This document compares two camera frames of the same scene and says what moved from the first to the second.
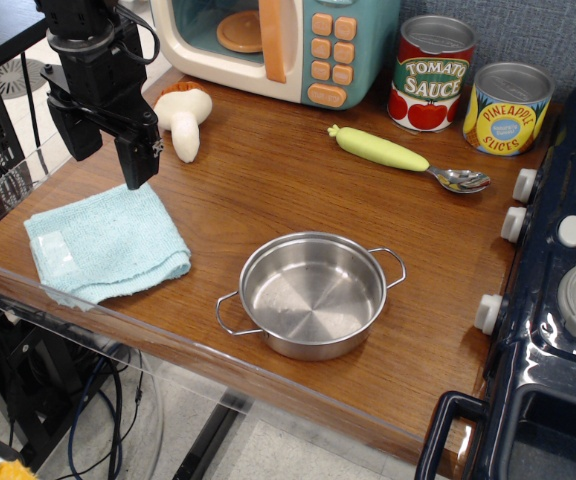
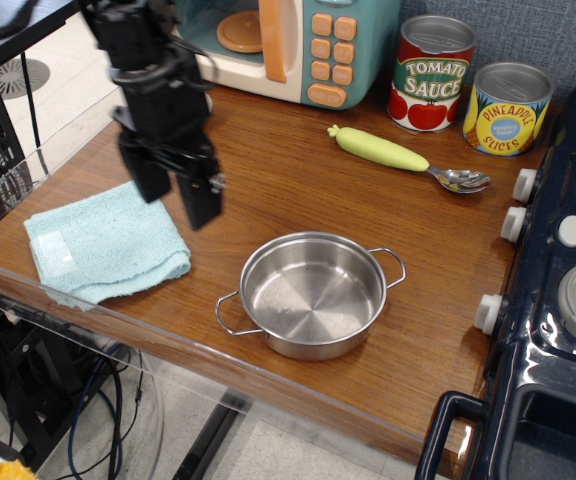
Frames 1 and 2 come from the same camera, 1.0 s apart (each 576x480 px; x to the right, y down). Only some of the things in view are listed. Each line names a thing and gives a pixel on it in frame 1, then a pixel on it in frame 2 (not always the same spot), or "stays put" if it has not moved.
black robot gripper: [100, 84] to [160, 115]
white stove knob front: [487, 313] stays put
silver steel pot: [313, 296] stays put
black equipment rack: [38, 382] stays put
